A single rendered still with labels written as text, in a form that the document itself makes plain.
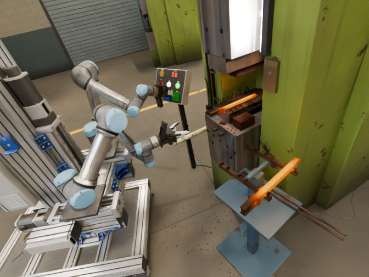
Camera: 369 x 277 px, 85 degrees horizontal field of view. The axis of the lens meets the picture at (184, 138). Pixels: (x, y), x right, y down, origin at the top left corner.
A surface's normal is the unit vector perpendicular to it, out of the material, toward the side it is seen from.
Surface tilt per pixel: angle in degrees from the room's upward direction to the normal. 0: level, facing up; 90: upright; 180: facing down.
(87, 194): 95
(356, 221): 0
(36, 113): 90
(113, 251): 0
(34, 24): 90
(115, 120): 85
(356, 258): 0
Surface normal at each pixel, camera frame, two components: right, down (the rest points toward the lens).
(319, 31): 0.45, 0.47
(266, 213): -0.18, -0.79
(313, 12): -0.87, 0.40
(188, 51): 0.22, 0.55
